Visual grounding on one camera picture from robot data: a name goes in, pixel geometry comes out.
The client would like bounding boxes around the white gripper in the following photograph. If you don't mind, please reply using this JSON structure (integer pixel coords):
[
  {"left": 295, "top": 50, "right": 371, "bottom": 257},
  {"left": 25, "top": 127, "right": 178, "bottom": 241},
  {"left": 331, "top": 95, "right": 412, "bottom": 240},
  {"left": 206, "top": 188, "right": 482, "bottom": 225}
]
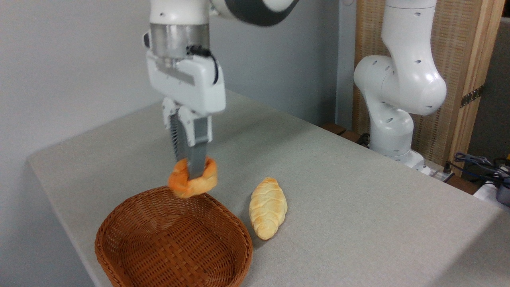
[{"left": 146, "top": 51, "right": 227, "bottom": 180}]

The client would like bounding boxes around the round orange bread roll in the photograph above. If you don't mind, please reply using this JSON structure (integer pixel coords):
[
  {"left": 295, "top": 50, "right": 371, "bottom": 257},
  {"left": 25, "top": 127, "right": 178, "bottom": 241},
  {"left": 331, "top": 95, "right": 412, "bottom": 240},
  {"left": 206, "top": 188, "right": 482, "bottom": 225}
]
[{"left": 167, "top": 156, "right": 219, "bottom": 199}]

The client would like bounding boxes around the long pale bread loaf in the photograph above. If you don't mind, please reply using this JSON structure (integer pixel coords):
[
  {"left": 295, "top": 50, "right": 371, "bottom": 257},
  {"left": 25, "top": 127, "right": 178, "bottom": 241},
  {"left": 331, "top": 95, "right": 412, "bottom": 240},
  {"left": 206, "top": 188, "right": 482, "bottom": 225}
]
[{"left": 249, "top": 177, "right": 288, "bottom": 241}]

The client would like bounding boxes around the brown woven wicker basket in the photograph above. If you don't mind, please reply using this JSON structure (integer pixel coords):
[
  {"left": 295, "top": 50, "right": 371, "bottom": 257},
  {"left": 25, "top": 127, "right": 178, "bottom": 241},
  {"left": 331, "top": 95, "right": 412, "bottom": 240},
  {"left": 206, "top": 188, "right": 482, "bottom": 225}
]
[{"left": 94, "top": 185, "right": 254, "bottom": 287}]

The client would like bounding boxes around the silver cylindrical wrist flange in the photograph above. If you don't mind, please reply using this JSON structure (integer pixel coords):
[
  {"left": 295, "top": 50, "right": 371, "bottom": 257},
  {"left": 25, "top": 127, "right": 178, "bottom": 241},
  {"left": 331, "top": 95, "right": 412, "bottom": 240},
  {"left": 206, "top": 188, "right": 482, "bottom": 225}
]
[{"left": 143, "top": 23, "right": 211, "bottom": 69}]

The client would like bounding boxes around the black metal screen hinge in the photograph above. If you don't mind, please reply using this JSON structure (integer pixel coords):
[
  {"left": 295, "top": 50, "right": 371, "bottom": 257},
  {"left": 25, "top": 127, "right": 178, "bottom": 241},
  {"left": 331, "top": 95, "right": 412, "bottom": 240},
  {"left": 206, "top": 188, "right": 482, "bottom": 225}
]
[{"left": 460, "top": 85, "right": 485, "bottom": 108}]

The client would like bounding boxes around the wooden bamboo folding screen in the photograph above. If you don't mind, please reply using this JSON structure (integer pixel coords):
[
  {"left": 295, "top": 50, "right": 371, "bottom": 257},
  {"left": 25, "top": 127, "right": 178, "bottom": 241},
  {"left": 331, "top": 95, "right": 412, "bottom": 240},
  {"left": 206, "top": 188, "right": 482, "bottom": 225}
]
[{"left": 353, "top": 0, "right": 506, "bottom": 177}]

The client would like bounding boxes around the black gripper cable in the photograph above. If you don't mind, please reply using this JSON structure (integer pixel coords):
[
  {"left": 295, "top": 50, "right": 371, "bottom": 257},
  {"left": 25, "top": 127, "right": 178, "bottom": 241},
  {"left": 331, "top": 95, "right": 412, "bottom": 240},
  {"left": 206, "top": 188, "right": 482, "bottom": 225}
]
[{"left": 186, "top": 45, "right": 219, "bottom": 85}]

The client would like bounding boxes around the blue and black cable bundle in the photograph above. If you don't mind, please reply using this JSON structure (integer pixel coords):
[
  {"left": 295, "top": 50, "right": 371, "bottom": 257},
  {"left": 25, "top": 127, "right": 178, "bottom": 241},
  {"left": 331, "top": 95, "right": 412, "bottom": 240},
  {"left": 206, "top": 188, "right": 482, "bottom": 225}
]
[{"left": 453, "top": 151, "right": 510, "bottom": 189}]

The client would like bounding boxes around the grey box with cables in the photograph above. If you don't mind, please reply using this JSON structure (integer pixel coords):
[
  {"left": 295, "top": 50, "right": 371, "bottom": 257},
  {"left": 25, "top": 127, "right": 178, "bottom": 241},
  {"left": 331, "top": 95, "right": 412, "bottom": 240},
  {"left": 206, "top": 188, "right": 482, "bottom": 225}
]
[{"left": 495, "top": 184, "right": 510, "bottom": 208}]

